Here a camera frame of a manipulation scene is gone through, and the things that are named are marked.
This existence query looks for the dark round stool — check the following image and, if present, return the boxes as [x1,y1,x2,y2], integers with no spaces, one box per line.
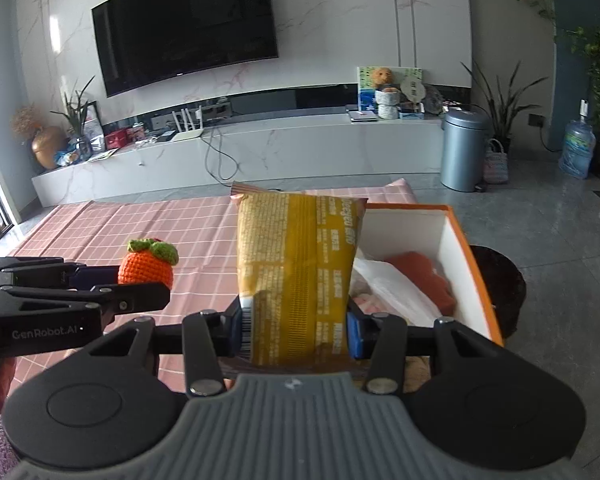
[467,244,527,342]

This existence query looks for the woven basket bag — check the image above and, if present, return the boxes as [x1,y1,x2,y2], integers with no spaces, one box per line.
[482,138,510,185]

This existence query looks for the long-leaf potted plant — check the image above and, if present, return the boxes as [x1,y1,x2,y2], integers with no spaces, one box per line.
[461,59,547,153]

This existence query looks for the gold vase with dried flowers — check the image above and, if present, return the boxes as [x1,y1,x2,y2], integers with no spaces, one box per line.
[10,104,69,170]

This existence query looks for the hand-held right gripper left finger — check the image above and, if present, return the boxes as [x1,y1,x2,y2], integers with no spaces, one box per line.
[87,297,244,396]

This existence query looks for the yellow snack packet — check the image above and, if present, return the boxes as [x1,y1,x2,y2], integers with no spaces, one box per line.
[229,180,370,367]

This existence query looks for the small green potted plant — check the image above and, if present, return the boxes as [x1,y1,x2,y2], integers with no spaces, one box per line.
[49,76,99,157]

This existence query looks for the orange crochet fruit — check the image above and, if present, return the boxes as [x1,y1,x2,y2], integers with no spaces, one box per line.
[117,238,180,291]

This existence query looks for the blue green painting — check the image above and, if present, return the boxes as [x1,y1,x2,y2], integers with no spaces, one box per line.
[357,65,424,114]

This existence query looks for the white router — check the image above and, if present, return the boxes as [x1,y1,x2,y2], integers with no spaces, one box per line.
[171,104,206,142]

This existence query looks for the black television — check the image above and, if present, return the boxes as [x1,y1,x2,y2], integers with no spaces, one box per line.
[90,0,280,99]

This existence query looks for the round hand fan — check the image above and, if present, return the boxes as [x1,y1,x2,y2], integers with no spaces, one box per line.
[399,77,429,107]

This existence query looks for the black cable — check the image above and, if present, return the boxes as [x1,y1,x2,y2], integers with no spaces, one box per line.
[202,127,241,182]

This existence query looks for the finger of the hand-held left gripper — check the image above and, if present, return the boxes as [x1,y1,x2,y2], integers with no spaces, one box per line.
[0,257,122,291]
[0,282,172,327]

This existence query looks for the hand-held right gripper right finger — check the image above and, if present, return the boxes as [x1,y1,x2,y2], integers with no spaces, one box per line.
[346,311,506,394]

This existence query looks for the grey trash can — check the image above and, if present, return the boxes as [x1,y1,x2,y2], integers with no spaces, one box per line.
[439,108,490,194]

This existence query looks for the pink checked tablecloth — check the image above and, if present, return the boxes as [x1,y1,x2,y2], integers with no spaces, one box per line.
[7,175,422,397]

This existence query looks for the orange cardboard box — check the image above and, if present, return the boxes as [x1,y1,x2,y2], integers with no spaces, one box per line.
[352,203,505,349]

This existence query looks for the brown sponge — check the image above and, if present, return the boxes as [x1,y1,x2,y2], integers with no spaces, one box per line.
[383,251,459,317]

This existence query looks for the white pot with toy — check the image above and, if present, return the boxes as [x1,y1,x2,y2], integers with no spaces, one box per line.
[374,87,400,120]

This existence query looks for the red boxes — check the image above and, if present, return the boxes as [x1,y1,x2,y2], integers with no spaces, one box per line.
[104,127,147,150]

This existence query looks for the blue water bottle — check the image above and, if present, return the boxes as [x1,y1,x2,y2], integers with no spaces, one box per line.
[558,99,597,180]

